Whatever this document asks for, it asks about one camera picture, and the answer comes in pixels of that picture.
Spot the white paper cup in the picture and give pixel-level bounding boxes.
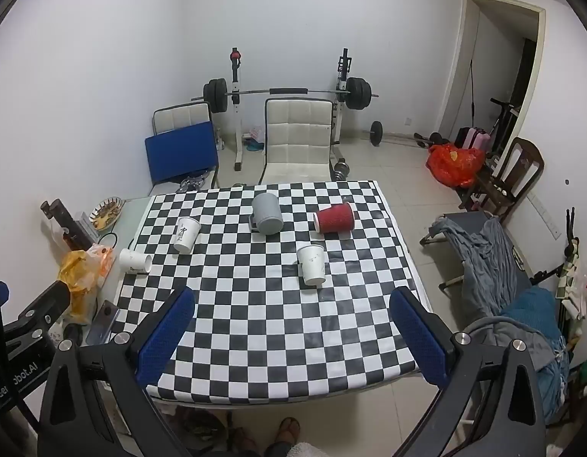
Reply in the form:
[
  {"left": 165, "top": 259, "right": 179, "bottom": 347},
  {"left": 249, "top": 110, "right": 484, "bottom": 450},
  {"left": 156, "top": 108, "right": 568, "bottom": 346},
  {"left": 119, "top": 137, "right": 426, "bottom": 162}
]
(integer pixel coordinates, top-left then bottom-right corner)
[
  {"left": 173, "top": 217, "right": 202, "bottom": 254},
  {"left": 296, "top": 244, "right": 325, "bottom": 287}
]

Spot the white paper cup off-cloth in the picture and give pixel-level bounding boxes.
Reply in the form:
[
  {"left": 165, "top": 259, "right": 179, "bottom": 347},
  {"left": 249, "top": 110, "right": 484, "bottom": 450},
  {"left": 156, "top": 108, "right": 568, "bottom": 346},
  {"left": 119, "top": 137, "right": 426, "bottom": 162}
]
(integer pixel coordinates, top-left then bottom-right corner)
[{"left": 119, "top": 249, "right": 152, "bottom": 273}]

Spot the red paper cup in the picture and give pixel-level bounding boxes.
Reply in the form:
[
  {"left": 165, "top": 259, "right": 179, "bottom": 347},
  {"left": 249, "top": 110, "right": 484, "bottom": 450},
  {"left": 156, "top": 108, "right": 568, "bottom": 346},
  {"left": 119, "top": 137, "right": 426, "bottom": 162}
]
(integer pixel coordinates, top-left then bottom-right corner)
[{"left": 313, "top": 202, "right": 355, "bottom": 234}]

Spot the orange plastic bag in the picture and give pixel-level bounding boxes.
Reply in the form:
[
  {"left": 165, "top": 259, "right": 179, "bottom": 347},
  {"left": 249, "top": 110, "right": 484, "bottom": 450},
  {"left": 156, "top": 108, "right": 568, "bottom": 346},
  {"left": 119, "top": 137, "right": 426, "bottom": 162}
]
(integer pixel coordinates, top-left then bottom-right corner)
[{"left": 58, "top": 243, "right": 115, "bottom": 325}]

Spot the grey cloth on cot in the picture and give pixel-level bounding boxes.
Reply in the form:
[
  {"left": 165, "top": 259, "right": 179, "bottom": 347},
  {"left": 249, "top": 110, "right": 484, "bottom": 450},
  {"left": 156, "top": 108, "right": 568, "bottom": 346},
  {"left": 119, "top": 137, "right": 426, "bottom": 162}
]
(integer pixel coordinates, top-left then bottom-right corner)
[{"left": 429, "top": 216, "right": 531, "bottom": 321}]

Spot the plate with snacks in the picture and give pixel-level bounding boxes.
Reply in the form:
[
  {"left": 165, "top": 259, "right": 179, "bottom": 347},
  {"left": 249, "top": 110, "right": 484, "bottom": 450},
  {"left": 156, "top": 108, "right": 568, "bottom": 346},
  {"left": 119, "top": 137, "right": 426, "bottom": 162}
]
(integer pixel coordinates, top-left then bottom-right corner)
[{"left": 89, "top": 196, "right": 125, "bottom": 232}]

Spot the person's foot in sandal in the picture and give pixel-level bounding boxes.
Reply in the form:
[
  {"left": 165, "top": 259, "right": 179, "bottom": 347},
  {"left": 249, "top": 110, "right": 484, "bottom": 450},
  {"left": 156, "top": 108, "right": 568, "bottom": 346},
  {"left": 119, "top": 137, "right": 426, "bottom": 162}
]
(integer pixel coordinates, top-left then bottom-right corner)
[{"left": 275, "top": 417, "right": 301, "bottom": 447}]

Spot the black white checkered tablecloth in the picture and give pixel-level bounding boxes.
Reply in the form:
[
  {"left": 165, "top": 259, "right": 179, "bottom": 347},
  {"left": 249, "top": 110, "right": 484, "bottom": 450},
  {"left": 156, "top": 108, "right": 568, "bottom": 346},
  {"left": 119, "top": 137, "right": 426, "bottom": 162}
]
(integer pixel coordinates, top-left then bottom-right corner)
[{"left": 114, "top": 181, "right": 427, "bottom": 404}]

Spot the red plastic bag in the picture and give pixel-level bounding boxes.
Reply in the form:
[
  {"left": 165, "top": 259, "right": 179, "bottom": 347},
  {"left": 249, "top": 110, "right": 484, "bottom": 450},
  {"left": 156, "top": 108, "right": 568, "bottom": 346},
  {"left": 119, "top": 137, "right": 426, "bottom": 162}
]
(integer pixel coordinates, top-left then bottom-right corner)
[{"left": 425, "top": 144, "right": 485, "bottom": 189}]

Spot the dark wooden chair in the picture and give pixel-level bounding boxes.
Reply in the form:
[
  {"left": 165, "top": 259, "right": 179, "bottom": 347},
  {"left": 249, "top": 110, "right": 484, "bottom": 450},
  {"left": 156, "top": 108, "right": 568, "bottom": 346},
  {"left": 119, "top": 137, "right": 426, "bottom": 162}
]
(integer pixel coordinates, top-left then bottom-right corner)
[{"left": 460, "top": 137, "right": 544, "bottom": 223}]

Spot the grey mug lying down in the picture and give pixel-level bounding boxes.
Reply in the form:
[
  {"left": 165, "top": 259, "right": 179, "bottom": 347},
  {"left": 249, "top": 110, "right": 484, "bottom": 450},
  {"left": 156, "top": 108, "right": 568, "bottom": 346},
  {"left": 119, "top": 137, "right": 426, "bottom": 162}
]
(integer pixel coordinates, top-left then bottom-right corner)
[{"left": 249, "top": 193, "right": 284, "bottom": 236}]

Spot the blue board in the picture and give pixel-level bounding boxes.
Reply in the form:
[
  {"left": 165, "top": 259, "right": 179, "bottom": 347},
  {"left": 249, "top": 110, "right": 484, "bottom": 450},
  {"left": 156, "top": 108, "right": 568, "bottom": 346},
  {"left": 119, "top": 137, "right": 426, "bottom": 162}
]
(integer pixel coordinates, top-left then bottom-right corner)
[{"left": 144, "top": 122, "right": 218, "bottom": 184}]

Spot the pink suitcase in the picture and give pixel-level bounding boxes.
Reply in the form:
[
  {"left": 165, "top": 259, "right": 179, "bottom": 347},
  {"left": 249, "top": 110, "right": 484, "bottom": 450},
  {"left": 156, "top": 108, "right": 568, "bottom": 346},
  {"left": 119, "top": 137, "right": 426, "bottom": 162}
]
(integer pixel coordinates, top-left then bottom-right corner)
[{"left": 454, "top": 127, "right": 491, "bottom": 152}]

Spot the small dumbbell on floor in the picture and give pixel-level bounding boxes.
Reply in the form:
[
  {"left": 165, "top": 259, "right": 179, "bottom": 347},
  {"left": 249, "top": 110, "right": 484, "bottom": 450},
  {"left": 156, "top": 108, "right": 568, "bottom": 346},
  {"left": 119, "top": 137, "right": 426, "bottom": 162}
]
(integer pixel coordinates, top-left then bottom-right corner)
[{"left": 369, "top": 121, "right": 432, "bottom": 147}]

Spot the barbell with black plates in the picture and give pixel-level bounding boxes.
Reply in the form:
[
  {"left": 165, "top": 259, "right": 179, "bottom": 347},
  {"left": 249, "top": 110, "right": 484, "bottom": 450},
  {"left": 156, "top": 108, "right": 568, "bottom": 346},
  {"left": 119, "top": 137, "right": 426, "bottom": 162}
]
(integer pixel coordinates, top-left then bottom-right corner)
[{"left": 191, "top": 77, "right": 379, "bottom": 113}]

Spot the white padded chair centre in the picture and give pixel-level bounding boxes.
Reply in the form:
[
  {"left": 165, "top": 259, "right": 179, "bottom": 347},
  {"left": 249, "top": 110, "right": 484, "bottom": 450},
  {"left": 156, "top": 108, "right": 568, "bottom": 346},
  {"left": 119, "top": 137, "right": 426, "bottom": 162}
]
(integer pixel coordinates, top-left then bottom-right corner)
[{"left": 259, "top": 97, "right": 333, "bottom": 185}]

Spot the white barbell rack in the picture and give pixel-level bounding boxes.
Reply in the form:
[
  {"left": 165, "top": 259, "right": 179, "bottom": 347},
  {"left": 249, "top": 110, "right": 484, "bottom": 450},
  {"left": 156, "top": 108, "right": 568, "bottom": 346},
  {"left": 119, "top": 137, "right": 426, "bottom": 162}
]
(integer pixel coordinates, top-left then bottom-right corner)
[{"left": 229, "top": 46, "right": 352, "bottom": 171}]

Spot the folding cot frame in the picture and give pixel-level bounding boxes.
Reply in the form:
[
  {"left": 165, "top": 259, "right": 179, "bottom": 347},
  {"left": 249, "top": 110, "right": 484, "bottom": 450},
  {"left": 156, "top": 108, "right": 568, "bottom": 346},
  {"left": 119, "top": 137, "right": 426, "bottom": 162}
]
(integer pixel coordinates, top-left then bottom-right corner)
[{"left": 419, "top": 211, "right": 494, "bottom": 297}]

